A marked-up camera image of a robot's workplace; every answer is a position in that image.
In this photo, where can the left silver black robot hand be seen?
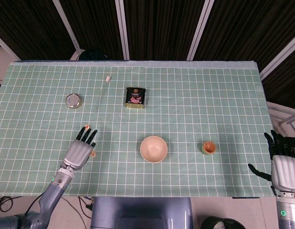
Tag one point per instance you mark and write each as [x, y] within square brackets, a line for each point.
[78, 153]

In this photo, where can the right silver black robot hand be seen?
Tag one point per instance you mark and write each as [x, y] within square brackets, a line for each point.
[285, 171]

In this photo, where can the round chess piece red character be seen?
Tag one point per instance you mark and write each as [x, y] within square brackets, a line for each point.
[87, 125]
[93, 154]

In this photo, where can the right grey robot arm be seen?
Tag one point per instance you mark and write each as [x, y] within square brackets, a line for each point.
[288, 214]

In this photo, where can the round silver tin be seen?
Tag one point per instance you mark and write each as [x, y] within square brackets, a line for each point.
[73, 100]

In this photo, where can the beige bowl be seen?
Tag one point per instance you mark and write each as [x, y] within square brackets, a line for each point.
[153, 149]

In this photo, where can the black gold luncheon meat can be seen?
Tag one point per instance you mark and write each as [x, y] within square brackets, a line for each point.
[135, 97]

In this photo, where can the green orange small cup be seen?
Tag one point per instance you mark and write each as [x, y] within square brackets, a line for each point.
[208, 147]

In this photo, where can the clear test tube white stopper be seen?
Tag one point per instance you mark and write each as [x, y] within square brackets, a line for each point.
[107, 78]

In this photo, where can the blue grey robot torso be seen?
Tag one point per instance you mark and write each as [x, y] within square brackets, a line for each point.
[141, 212]

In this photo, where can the black waste bin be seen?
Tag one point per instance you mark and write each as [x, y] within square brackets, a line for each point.
[209, 223]

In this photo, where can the black chair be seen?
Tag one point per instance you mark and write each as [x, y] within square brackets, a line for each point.
[93, 55]

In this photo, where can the green checkered tablecloth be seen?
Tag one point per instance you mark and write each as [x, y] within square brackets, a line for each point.
[185, 119]

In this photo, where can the white metal frame stand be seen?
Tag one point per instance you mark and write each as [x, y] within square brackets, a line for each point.
[291, 118]

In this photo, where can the white partition post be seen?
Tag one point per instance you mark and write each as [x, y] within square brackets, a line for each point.
[280, 57]
[122, 28]
[66, 23]
[6, 47]
[200, 28]

